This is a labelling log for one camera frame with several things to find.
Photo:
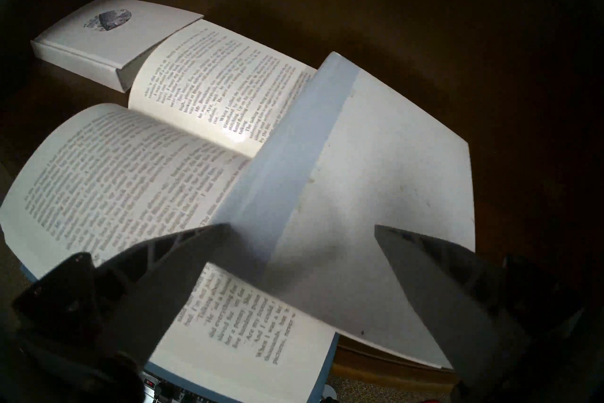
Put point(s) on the dark wooden bookshelf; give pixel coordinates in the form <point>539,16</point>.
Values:
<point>424,5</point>

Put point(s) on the teal cover paperback book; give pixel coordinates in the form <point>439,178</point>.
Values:
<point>118,170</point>

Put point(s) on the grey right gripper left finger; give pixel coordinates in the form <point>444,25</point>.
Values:
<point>151,284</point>

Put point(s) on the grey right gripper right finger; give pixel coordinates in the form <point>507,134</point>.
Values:
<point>453,293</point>

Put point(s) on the white book round illustration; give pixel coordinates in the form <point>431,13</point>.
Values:
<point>141,29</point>

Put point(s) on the white hardcover book blue spine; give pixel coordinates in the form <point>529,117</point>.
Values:
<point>377,170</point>

